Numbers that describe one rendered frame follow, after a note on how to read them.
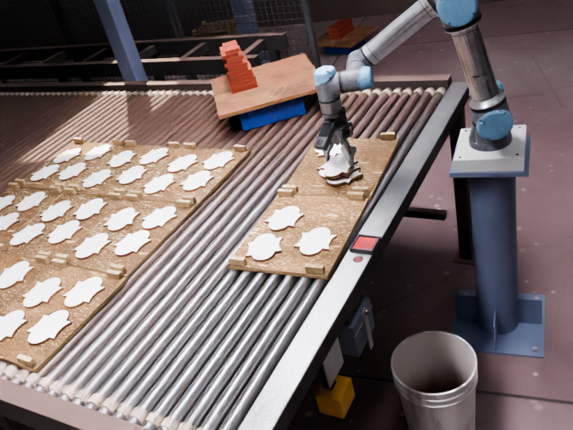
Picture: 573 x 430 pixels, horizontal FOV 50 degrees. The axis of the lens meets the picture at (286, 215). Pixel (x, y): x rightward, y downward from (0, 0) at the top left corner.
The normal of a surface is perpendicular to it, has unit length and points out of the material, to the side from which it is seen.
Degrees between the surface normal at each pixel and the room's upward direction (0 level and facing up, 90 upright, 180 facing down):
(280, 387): 0
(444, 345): 87
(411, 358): 87
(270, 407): 0
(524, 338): 0
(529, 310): 90
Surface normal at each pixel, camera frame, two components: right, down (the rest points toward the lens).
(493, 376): -0.22, -0.81
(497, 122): -0.07, 0.67
